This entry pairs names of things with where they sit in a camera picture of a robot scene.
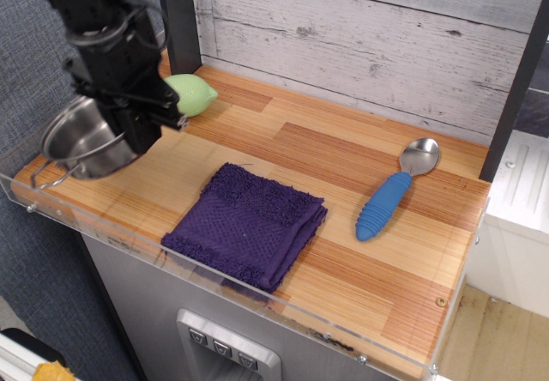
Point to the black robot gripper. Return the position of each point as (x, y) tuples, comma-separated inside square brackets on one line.
[(119, 67)]

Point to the stainless steel pan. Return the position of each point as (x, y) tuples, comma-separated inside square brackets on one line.
[(81, 142)]

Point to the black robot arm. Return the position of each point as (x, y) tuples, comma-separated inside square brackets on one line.
[(85, 15)]

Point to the purple folded towel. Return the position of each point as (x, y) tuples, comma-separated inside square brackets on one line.
[(248, 227)]

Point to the green plastic lemon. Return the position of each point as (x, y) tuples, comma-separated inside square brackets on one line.
[(195, 94)]

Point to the clear acrylic table guard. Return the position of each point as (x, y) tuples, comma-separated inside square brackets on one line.
[(385, 302)]

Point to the grey toy fridge cabinet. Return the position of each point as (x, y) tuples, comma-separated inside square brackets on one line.
[(147, 300)]

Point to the silver dispenser button panel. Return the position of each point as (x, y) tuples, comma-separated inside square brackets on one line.
[(223, 348)]

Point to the yellow object bottom left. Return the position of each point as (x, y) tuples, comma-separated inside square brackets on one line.
[(52, 371)]

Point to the white toy sink unit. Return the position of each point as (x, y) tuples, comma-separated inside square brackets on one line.
[(509, 256)]

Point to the left dark vertical post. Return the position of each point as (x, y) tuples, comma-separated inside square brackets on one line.
[(183, 47)]

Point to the dark vertical post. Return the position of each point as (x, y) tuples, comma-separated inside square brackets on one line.
[(524, 74), (183, 47)]

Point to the blue handled metal spoon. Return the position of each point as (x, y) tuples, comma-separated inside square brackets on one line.
[(418, 158)]

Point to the right dark vertical post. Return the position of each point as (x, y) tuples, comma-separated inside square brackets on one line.
[(524, 74)]

